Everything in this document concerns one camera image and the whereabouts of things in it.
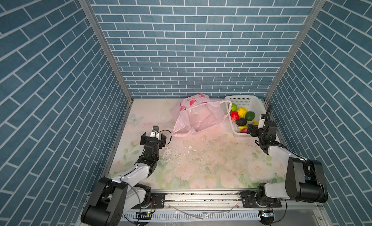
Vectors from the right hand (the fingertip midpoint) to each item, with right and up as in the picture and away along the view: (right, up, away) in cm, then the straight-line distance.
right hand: (257, 126), depth 92 cm
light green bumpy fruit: (-10, +12, +16) cm, 23 cm away
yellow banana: (-7, -2, +8) cm, 11 cm away
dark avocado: (-8, +2, +8) cm, 12 cm away
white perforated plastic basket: (+5, +16, +21) cm, 26 cm away
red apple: (-12, +6, +10) cm, 17 cm away
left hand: (-64, -4, -5) cm, 64 cm away
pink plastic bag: (-38, +8, +19) cm, 43 cm away
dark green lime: (0, +6, +12) cm, 14 cm away
